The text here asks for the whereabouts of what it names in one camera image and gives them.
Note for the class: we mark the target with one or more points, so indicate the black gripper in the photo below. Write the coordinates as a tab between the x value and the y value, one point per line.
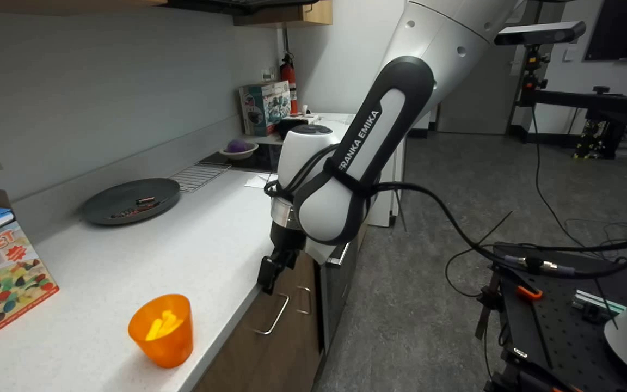
285	243

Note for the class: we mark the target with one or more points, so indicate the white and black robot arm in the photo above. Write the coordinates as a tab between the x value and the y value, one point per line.
371	145

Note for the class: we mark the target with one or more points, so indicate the yellow toy piece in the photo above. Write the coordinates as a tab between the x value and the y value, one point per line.
162	326

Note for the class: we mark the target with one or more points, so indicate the colourful toy set box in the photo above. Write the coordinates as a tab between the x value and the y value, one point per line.
1	286

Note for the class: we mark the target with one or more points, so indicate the narrow wooden cabinet panel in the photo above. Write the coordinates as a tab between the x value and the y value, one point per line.
312	327

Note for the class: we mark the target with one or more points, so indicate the wooden cabinet door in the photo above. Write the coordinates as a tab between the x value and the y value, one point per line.
284	373

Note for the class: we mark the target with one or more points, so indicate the black induction cooktop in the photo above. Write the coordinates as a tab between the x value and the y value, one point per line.
254	165

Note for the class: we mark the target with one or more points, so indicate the small bowl purple contents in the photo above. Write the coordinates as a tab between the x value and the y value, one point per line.
238	150

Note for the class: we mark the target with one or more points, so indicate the orange plastic cup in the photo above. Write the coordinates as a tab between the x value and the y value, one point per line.
162	345

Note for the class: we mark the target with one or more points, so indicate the dark round plate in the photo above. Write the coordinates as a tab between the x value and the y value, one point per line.
162	191

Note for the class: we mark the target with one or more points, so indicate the black mug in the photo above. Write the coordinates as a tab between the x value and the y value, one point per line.
284	126

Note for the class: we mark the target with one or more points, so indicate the small dark food pieces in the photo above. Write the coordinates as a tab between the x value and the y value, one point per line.
139	205

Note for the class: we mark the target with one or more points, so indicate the small white objects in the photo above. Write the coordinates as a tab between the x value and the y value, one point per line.
312	119

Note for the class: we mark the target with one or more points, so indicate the green white carton box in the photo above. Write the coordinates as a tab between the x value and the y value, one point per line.
264	108

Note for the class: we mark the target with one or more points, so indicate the black clamp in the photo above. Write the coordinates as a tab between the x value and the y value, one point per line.
487	313

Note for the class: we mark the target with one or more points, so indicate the white refrigerator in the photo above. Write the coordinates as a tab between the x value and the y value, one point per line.
326	57

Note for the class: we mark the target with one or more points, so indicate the black range hood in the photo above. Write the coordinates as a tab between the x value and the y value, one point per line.
239	3

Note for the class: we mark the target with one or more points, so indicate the black robot cart table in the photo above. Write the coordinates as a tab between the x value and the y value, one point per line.
566	327

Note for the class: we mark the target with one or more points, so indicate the green white striped item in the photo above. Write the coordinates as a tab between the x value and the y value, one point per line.
598	302

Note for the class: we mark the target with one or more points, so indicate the black monitor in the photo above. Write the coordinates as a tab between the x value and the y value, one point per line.
624	26

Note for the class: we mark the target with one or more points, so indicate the black camera stand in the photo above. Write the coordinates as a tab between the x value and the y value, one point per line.
534	79

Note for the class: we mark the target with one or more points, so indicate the grey bar camera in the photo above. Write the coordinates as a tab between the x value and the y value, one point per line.
545	32

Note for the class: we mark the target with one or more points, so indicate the black equipment frame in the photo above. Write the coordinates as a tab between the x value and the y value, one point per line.
618	102

